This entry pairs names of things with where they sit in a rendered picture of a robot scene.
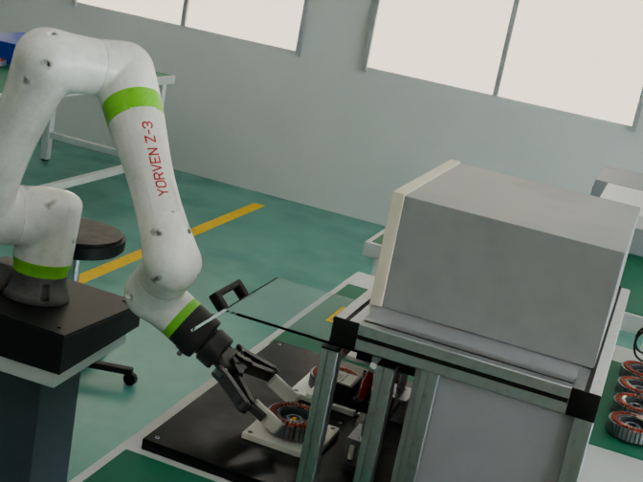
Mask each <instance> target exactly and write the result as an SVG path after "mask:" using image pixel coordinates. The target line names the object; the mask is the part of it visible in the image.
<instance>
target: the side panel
mask: <svg viewBox="0 0 643 482"><path fill-rule="evenodd" d="M593 424H594V423H591V422H588V421H585V420H582V419H578V418H575V417H572V416H569V415H565V414H563V413H561V412H557V411H554V410H551V409H548V408H545V407H541V406H538V405H533V404H529V403H527V402H524V401H521V400H517V399H514V398H511V397H508V396H504V395H501V394H498V393H496V392H493V391H489V390H486V389H483V388H480V387H476V386H473V385H470V384H467V383H462V382H459V381H456V380H452V379H449V378H446V377H443V376H439V375H436V374H433V373H431V372H428V371H424V370H421V374H420V379H419V383H418V387H417V391H416V395H415V400H414V404H413V409H412V413H411V416H410V424H409V429H408V433H407V438H406V442H405V445H404V450H403V454H402V459H401V463H400V467H399V472H398V475H397V480H396V482H578V478H579V475H580V471H581V467H582V465H583V461H584V458H585V454H586V451H587V447H588V441H589V437H590V434H591V431H592V428H593Z"/></svg>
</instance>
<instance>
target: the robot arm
mask: <svg viewBox="0 0 643 482"><path fill-rule="evenodd" d="M70 94H85V95H92V96H96V97H98V98H99V99H100V105H101V108H102V111H103V115H104V117H105V120H106V123H107V126H108V129H109V132H110V135H111V137H112V140H113V143H114V145H115V147H116V150H117V152H118V155H119V158H120V160H121V163H122V168H123V171H124V174H125V177H126V181H127V183H128V186H129V190H130V194H131V197H132V201H133V206H134V209H135V214H136V218H137V224H138V229H139V235H140V240H141V248H142V256H143V260H142V262H141V263H140V265H139V266H138V267H137V269H136V270H135V271H134V272H133V273H132V274H131V275H130V276H129V277H128V279H127V280H126V283H125V286H124V298H125V302H126V304H127V306H128V308H129V309H130V310H131V312H132V313H133V314H135V315H136V316H137V317H139V318H142V319H143V320H145V321H147V322H148V323H150V324H151V325H153V326H154V327H156V328H157V329H158V330H159V331H161V332H162V333H163V334H164V335H165V336H166V337H167V338H168V339H169V340H171V341H172V342H173V343H174V344H175V345H176V347H177V348H178V349H179V351H178V352H177V353H176V354H177V355H178V356H181V355H182V354H184V355H186V356H188V357H191V356H192V355H193V354H194V353H196V354H197V355H196V359H197V360H198V361H200V362H201V363H202V364H204V365H205V366H206V367H207V368H210V367H211V366H212V365H214V366H215V367H216V368H215V369H214V370H213V371H212V372H211V375H212V376H213V377H214V378H215V379H216V380H217V381H218V382H219V383H220V385H221V386H222V388H223V389H224V391H225V392H226V394H227V395H228V396H229V398H230V399H231V401H232V402H233V404H234V406H235V407H236V409H237V410H238V411H239V412H241V413H243V414H245V413H246V412H247V411H249V412H250V413H251V414H252V415H253V416H254V417H255V418H256V419H257V420H258V421H259V422H260V423H261V424H262V425H264V426H265V427H266V428H267V429H269V430H270V431H271V432H272V433H273V434H276V433H277V432H278V431H279V430H280V429H281V428H282V426H283V425H284V423H283V422H282V421H281V420H280V419H279V418H278V417H277V416H276V415H275V414H274V413H273V412H272V411H271V410H270V409H269V408H267V407H266V406H265V405H264V404H263V403H262V402H261V401H260V400H259V399H256V400H255V399H254V397H253V395H252V393H251V391H250V389H249V388H248V386H247V385H246V383H245V381H244V379H243V374H244V373H246V374H248V375H251V376H254V377H256V378H259V379H261V380H263V381H266V382H267V383H266V384H267V385H268V386H269V387H270V388H271V389H272V390H273V391H274V392H276V394H277V395H278V396H279V397H280V398H281V399H282V400H283V401H284V402H291V403H292V402H294V403H296V402H297V401H298V400H299V399H300V398H301V396H300V395H299V394H298V393H297V392H296V391H295V390H294V389H293V388H292V387H291V386H290V385H289V384H287V383H286V382H285V381H284V380H283V379H282V378H281V377H280V376H279V375H277V372H278V369H277V368H276V367H275V366H274V365H273V364H271V363H270V362H268V361H265V360H264V359H262V358H261V357H259V356H258V355H256V354H254V353H252V352H251V351H249V350H247V349H246V348H245V347H244V346H242V345H241V344H240V343H239V344H237V346H236V347H235V348H232V347H231V344H232V343H233V339H232V338H231V337H230V336H229V335H228V334H227V333H226V332H225V331H224V330H223V329H222V330H221V329H219V330H218V329H217V327H218V326H219V325H220V323H221V322H220V321H219V320H218V319H217V318H214V319H213V320H211V321H209V322H208V323H206V324H204V325H203V326H201V327H200V328H198V329H196V330H195V331H193V332H191V329H192V328H194V327H195V326H197V325H199V324H200V323H202V322H204V321H205V320H207V319H208V318H211V317H212V316H214V315H215V313H211V312H209V311H208V310H207V309H206V308H205V307H204V306H203V305H202V304H201V303H200V302H198V301H197V300H196V299H195V298H194V297H193V296H192V295H191V294H190V293H189V292H188V291H187V289H188V288H189V287H190V286H191V285H192V284H193V283H194V282H195V281H196V279H197V278H198V275H199V274H200V272H201V269H202V257H201V253H200V252H199V249H198V247H197V244H196V242H195V240H194V237H193V235H192V232H191V230H190V227H189V224H188V219H187V217H186V215H185V211H184V208H183V205H182V202H181V198H180V195H179V191H178V187H177V184H176V180H175V176H174V171H173V167H172V162H171V157H170V151H169V145H168V138H167V131H166V120H165V114H164V108H163V104H162V99H161V94H160V89H159V85H158V80H157V77H156V73H155V69H154V65H153V62H152V59H151V58H150V56H149V54H148V53H147V52H146V51H145V50H144V49H143V48H142V47H140V46H139V45H137V44H135V43H132V42H128V41H119V40H108V39H97V38H93V37H88V36H83V35H79V34H75V33H68V32H65V31H62V30H58V29H55V28H49V27H41V28H36V29H33V30H31V31H29V32H27V33H25V34H24V35H23V36H22V37H21V38H20V39H19V40H18V42H17V43H16V45H15V48H14V51H13V55H12V59H11V66H10V68H9V72H8V76H7V80H6V83H5V86H4V89H3V92H2V95H1V98H0V245H14V247H13V253H12V257H10V256H4V257H0V290H2V294H3V295H4V296H6V297H7V298H9V299H11V300H14V301H16V302H19V303H23V304H27V305H32V306H38V307H59V306H64V305H66V304H68V303H69V300H70V293H69V290H68V286H67V276H68V272H69V270H70V268H71V266H72V263H73V258H74V252H75V248H76V243H77V238H78V229H79V224H80V218H81V213H82V202H81V200H80V198H79V197H78V196H77V195H76V194H74V193H72V192H70V191H68V190H65V189H62V188H58V187H53V186H21V185H20V184H21V181H22V178H23V176H24V173H25V171H26V168H27V166H28V163H29V161H30V159H31V156H32V154H33V152H34V150H35V147H36V145H37V143H38V141H39V139H40V137H41V135H42V133H43V131H44V130H45V128H46V126H47V124H48V122H49V120H50V119H51V117H52V115H53V114H54V112H55V110H56V108H57V107H58V105H59V104H60V102H61V101H62V100H63V99H64V98H65V97H66V96H68V95H70ZM268 367H269V368H268Z"/></svg>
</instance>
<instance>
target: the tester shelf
mask: <svg viewBox="0 0 643 482"><path fill-rule="evenodd" d="M372 289H373V286H372V287H371V288H370V289H368V290H367V291H366V292H365V293H363V294H362V295H361V296H359V297H358V298H357V299H356V300H354V301H353V302H352V303H351V304H349V305H348V306H347V307H346V308H345V309H343V310H342V311H341V312H340V313H338V314H337V315H336V316H335V317H334V319H333V324H332V329H331V334H330V339H329V341H330V342H334V343H337V344H339V345H342V346H346V347H349V348H352V349H356V350H359V351H363V352H366V353H368V354H371V355H375V356H378V357H381V358H384V359H387V360H391V361H394V362H399V363H402V364H405V365H408V366H411V367H415V368H418V369H421V370H424V371H428V372H431V373H433V374H436V375H439V376H443V377H446V378H449V379H452V380H456V381H459V382H462V383H467V384H470V385H473V386H476V387H480V388H483V389H486V390H489V391H493V392H496V393H498V394H501V395H504V396H508V397H511V398H514V399H517V400H521V401H524V402H527V403H529V404H533V405H538V406H541V407H545V408H548V409H551V410H554V411H557V412H561V413H563V414H565V415H569V416H572V417H575V418H578V419H582V420H585V421H588V422H591V423H594V421H595V418H596V414H597V410H598V407H599V404H600V401H601V396H602V393H603V389H604V385H605V382H606V378H607V375H608V372H609V368H610V362H611V358H612V355H613V351H614V347H615V344H616V341H617V337H618V334H619V330H620V326H621V323H622V319H623V316H624V313H625V309H626V306H627V302H628V298H629V295H630V291H631V290H630V289H626V288H623V287H619V289H618V292H617V296H616V299H615V302H614V305H613V308H612V311H611V315H610V320H609V323H608V326H607V329H606V332H605V335H604V338H603V341H602V344H601V347H600V350H599V354H598V357H597V360H596V363H595V365H594V368H589V367H586V366H582V365H580V364H577V363H573V362H570V361H564V360H561V359H557V358H554V357H550V356H547V355H545V354H541V353H538V352H534V351H531V350H528V349H524V348H521V347H518V346H515V345H512V344H508V343H505V342H501V341H498V340H492V339H489V338H485V337H483V336H480V335H476V334H473V333H469V332H466V331H463V330H459V329H456V328H453V327H450V326H447V325H443V324H440V323H436V322H433V321H430V320H426V319H423V318H418V317H415V316H411V315H408V314H404V313H401V312H398V311H394V310H391V309H388V308H385V307H379V306H376V305H371V304H369V302H370V298H371V293H372Z"/></svg>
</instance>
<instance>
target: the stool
mask: <svg viewBox="0 0 643 482"><path fill-rule="evenodd" d="M125 241H126V240H125V236H124V235H123V234H122V232H121V231H120V230H118V229H117V228H115V227H113V226H111V225H108V224H105V223H102V222H99V221H95V220H90V219H84V218H80V224H79V229H78V238H77V243H76V248H75V252H74V258H73V263H72V266H71V268H70V270H69V272H68V276H67V278H68V279H71V280H74V281H76V282H78V281H79V273H80V265H81V260H86V261H96V260H105V259H110V258H114V257H116V256H118V255H119V254H121V253H122V252H123V251H124V248H125ZM87 367H89V368H94V369H98V370H104V371H109V372H114V373H119V374H123V375H124V376H123V381H124V383H125V384H127V385H133V384H134V383H136V382H137V380H138V378H137V375H136V374H135V373H134V372H133V370H134V368H133V367H131V366H126V365H120V364H115V363H111V362H106V361H95V362H94V363H92V364H90V365H89V366H87Z"/></svg>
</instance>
